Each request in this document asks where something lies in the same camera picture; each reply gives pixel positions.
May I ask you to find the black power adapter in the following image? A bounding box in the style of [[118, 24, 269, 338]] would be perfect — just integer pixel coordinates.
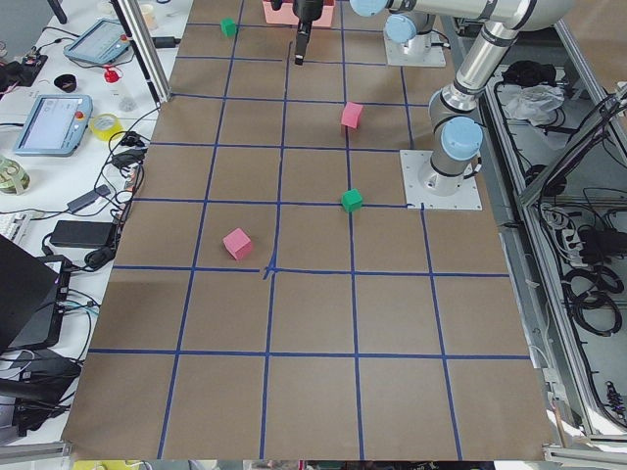
[[50, 220, 115, 249]]

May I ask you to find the pink plastic tray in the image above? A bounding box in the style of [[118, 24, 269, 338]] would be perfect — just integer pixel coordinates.
[[262, 0, 336, 29]]

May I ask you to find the pink cube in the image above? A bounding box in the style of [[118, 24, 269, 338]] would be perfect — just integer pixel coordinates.
[[340, 102, 364, 135], [222, 227, 254, 260]]

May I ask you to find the green cube near tray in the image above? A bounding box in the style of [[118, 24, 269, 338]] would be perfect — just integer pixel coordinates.
[[220, 18, 237, 37]]

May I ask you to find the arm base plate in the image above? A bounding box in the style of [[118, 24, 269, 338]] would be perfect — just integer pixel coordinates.
[[383, 31, 446, 68], [400, 150, 482, 211]]

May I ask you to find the black laptop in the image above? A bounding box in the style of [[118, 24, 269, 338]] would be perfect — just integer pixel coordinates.
[[1, 237, 71, 353]]

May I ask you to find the pink cube far side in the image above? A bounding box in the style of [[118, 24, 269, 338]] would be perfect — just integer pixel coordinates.
[[222, 227, 254, 260]]

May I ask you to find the teach pendant near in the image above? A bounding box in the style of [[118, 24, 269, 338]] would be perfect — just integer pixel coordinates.
[[13, 94, 93, 157]]

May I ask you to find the teach pendant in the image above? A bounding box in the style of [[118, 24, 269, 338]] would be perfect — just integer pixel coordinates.
[[13, 94, 93, 157], [64, 19, 129, 66]]

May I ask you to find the yellow tape roll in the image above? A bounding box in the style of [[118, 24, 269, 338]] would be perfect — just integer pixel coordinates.
[[88, 114, 124, 141]]

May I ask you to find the pink cube centre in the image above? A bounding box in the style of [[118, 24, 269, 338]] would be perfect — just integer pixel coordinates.
[[340, 102, 364, 135]]

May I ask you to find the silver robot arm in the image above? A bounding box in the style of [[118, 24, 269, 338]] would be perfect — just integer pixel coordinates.
[[351, 0, 574, 197], [383, 12, 436, 54]]

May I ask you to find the green cube near base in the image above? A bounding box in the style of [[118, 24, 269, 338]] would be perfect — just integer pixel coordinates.
[[341, 188, 363, 213]]

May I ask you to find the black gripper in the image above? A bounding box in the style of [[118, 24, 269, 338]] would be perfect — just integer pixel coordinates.
[[292, 0, 324, 66]]

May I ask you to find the aluminium profile post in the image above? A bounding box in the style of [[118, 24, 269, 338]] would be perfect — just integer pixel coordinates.
[[111, 0, 171, 105]]

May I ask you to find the teach pendant far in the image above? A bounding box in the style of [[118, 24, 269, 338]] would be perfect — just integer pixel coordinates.
[[64, 19, 129, 66]]

